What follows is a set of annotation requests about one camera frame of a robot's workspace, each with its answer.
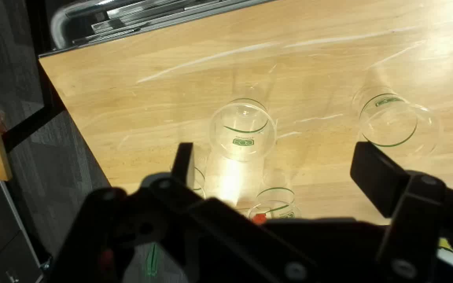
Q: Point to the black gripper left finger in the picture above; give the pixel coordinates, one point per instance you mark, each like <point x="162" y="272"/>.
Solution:
<point x="182" y="163"/>

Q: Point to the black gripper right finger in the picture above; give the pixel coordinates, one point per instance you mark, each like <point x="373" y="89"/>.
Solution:
<point x="377" y="176"/>

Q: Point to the clear plastic cup green logo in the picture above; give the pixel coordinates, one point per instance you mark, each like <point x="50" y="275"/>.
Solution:
<point x="241" y="133"/>

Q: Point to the metal cart handle rail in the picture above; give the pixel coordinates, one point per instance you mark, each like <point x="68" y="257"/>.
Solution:
<point x="91" y="20"/>

